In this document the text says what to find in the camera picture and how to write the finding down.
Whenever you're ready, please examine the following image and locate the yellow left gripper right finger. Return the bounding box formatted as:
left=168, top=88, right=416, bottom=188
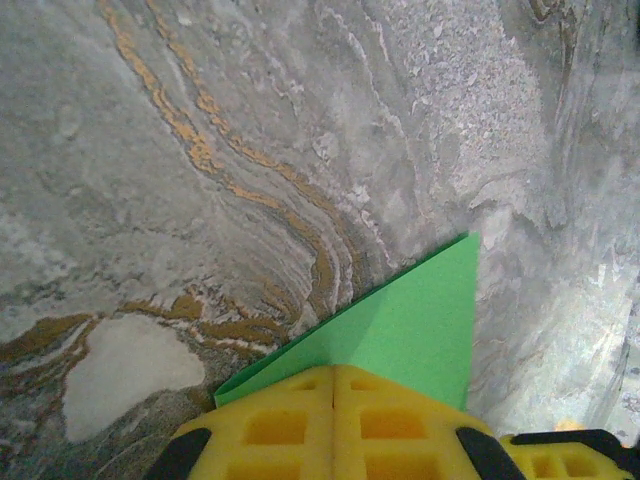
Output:
left=333, top=364, right=521, bottom=480

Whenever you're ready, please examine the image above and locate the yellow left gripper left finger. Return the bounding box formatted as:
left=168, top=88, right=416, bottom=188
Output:
left=148, top=365, right=335, bottom=480

